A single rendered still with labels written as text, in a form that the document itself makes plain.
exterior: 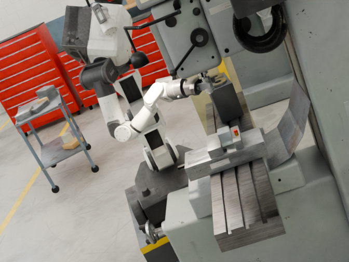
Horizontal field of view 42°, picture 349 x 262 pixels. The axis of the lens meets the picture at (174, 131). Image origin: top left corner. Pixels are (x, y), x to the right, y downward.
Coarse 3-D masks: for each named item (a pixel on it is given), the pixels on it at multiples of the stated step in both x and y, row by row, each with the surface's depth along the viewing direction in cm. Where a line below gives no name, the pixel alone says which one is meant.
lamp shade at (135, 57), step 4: (136, 52) 186; (140, 52) 186; (132, 56) 186; (136, 56) 185; (140, 56) 185; (144, 56) 186; (132, 60) 186; (136, 60) 185; (140, 60) 185; (144, 60) 186; (148, 60) 188; (132, 64) 187; (136, 64) 186; (140, 64) 186; (144, 64) 186; (136, 68) 187
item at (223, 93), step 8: (216, 80) 233; (224, 80) 228; (216, 88) 226; (224, 88) 225; (232, 88) 226; (216, 96) 226; (224, 96) 227; (232, 96) 227; (216, 104) 228; (224, 104) 228; (232, 104) 229; (224, 112) 230; (232, 112) 230; (240, 112) 231; (224, 120) 231
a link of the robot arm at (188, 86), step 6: (180, 78) 198; (192, 78) 198; (198, 78) 193; (174, 84) 197; (180, 84) 196; (186, 84) 194; (192, 84) 190; (174, 90) 196; (180, 90) 195; (186, 90) 194; (192, 90) 190; (198, 90) 192; (174, 96) 198; (180, 96) 197; (186, 96) 199
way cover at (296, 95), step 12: (300, 96) 192; (288, 108) 211; (300, 108) 191; (288, 120) 205; (300, 120) 189; (276, 132) 213; (288, 132) 200; (300, 132) 187; (276, 144) 204; (288, 144) 194; (276, 156) 195; (288, 156) 189
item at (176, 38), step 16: (192, 0) 168; (160, 16) 172; (176, 16) 171; (192, 16) 171; (160, 32) 175; (176, 32) 174; (208, 32) 174; (176, 48) 177; (208, 48) 176; (176, 64) 180; (192, 64) 179; (208, 64) 179
